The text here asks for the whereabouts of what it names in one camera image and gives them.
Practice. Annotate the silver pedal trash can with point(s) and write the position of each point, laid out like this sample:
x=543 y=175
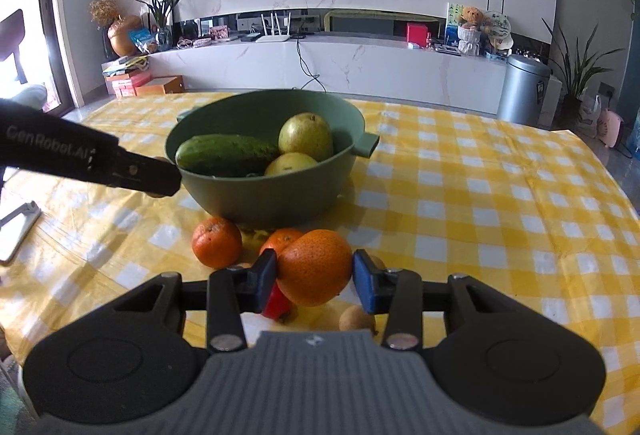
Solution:
x=522 y=90

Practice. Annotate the white marble media cabinet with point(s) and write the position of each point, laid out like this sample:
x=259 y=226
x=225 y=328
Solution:
x=390 y=65

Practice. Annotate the pink shoe boxes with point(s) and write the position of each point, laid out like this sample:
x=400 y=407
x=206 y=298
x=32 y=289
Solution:
x=129 y=86

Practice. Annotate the yellow-green pear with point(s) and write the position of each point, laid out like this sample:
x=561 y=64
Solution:
x=290 y=165
x=305 y=137

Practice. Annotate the pink pig-shaped heater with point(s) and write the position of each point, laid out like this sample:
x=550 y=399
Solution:
x=609 y=127

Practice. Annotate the orange tangerine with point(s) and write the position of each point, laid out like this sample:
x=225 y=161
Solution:
x=217 y=242
x=314 y=267
x=282 y=240

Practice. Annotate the dried flower bunch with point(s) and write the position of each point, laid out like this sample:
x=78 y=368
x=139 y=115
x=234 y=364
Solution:
x=104 y=9

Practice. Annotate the red cherry tomato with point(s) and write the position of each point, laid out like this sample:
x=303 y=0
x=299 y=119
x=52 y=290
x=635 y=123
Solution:
x=275 y=305

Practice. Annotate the yellow checkered tablecloth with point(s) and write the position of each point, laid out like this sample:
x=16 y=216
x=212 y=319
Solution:
x=475 y=215

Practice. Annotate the round printed hand fan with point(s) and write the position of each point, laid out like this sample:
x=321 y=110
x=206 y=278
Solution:
x=498 y=30

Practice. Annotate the tall potted floor plant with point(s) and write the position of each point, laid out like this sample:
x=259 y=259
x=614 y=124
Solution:
x=570 y=107

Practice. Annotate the white phone stand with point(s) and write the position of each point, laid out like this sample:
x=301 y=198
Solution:
x=17 y=232

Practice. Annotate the orange cardboard box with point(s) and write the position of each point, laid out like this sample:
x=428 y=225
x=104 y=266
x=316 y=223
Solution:
x=160 y=86

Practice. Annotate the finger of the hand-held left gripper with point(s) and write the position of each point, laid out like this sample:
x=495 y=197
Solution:
x=150 y=175

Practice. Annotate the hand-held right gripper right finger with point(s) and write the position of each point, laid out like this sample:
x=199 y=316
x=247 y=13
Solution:
x=367 y=285

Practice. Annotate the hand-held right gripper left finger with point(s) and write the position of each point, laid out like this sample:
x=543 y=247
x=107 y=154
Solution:
x=264 y=282

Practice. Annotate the white router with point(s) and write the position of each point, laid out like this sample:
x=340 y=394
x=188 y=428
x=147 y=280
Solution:
x=274 y=36

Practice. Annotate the green cucumber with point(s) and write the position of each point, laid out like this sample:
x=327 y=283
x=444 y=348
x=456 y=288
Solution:
x=225 y=156

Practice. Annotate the small yellow fruit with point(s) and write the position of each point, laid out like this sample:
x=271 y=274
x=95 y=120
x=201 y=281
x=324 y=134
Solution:
x=252 y=240

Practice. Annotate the pile of books and papers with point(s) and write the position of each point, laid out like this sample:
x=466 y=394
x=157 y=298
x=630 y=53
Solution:
x=125 y=66

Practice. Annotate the green plant in glass vase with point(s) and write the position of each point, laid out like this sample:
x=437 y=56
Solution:
x=162 y=20

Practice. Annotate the dark chair with green cushion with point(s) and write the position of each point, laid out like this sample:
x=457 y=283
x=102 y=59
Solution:
x=12 y=45

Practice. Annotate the printed picture card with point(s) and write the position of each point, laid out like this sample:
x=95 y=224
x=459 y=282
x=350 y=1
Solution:
x=454 y=17

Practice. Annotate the teddy bear in white basket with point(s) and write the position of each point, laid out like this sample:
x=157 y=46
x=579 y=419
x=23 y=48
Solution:
x=470 y=32

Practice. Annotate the green colander bowl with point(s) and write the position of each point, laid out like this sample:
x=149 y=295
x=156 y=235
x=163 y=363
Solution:
x=260 y=205

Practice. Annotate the white plastic bag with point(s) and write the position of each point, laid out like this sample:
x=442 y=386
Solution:
x=589 y=115

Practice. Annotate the gold acorn-shaped vase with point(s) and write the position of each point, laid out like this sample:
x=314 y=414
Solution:
x=124 y=36

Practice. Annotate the blue snack bag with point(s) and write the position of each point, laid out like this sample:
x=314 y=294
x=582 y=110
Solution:
x=142 y=40

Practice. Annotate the blue water bottle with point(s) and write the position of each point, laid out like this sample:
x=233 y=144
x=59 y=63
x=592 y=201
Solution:
x=636 y=130

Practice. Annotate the red box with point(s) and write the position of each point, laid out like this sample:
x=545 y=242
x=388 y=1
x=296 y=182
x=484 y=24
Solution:
x=417 y=35

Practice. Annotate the pink tissue box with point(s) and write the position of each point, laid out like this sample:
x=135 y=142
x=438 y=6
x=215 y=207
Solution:
x=219 y=33

